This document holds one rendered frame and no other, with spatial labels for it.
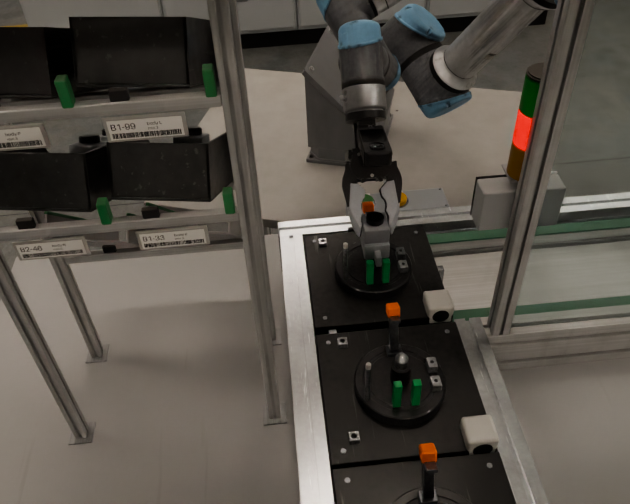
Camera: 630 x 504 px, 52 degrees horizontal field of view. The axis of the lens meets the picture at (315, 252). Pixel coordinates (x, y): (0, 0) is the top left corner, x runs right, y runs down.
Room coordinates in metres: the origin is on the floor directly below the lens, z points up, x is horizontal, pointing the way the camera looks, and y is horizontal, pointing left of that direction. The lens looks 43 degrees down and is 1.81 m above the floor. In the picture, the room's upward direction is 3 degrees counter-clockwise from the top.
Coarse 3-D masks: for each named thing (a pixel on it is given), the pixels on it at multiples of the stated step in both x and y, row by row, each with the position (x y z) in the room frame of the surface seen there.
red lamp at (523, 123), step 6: (522, 114) 0.73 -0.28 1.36; (516, 120) 0.75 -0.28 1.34; (522, 120) 0.73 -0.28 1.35; (528, 120) 0.72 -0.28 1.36; (516, 126) 0.74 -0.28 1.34; (522, 126) 0.73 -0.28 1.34; (528, 126) 0.72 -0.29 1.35; (516, 132) 0.74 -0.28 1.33; (522, 132) 0.73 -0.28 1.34; (528, 132) 0.72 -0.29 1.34; (516, 138) 0.73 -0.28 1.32; (522, 138) 0.72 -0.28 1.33; (516, 144) 0.73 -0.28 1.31; (522, 144) 0.72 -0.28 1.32
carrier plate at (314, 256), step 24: (312, 240) 0.94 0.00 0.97; (336, 240) 0.94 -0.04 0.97; (408, 240) 0.93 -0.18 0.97; (312, 264) 0.88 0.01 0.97; (432, 264) 0.86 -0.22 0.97; (312, 288) 0.81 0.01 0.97; (336, 288) 0.81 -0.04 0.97; (408, 288) 0.80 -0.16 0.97; (432, 288) 0.80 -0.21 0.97; (312, 312) 0.76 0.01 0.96; (336, 312) 0.75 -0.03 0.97; (360, 312) 0.75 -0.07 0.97; (384, 312) 0.75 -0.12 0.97; (408, 312) 0.75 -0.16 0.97
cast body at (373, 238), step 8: (368, 216) 0.85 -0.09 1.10; (376, 216) 0.85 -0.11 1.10; (384, 216) 0.86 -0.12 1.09; (368, 224) 0.84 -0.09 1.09; (376, 224) 0.83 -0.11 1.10; (384, 224) 0.84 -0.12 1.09; (368, 232) 0.82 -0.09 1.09; (376, 232) 0.82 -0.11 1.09; (384, 232) 0.82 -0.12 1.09; (360, 240) 0.86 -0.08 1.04; (368, 240) 0.82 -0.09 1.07; (376, 240) 0.82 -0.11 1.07; (384, 240) 0.82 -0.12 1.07; (368, 248) 0.81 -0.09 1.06; (376, 248) 0.82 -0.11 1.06; (384, 248) 0.82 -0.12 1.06; (368, 256) 0.81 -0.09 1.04; (376, 256) 0.80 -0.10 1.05; (384, 256) 0.82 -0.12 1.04; (376, 264) 0.80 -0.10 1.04
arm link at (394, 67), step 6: (384, 42) 1.14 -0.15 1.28; (390, 54) 1.11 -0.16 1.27; (390, 60) 1.08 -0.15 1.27; (396, 60) 1.14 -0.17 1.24; (390, 66) 1.08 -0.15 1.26; (396, 66) 1.12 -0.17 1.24; (390, 72) 1.08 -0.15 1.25; (396, 72) 1.11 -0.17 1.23; (390, 78) 1.09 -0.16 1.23; (396, 78) 1.12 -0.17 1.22; (390, 84) 1.10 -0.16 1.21
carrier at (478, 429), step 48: (336, 336) 0.70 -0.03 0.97; (384, 336) 0.69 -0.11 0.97; (432, 336) 0.69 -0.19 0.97; (336, 384) 0.60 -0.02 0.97; (384, 384) 0.58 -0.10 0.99; (432, 384) 0.57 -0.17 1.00; (336, 432) 0.52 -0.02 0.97; (384, 432) 0.51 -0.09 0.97; (432, 432) 0.51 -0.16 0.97; (480, 432) 0.49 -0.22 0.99
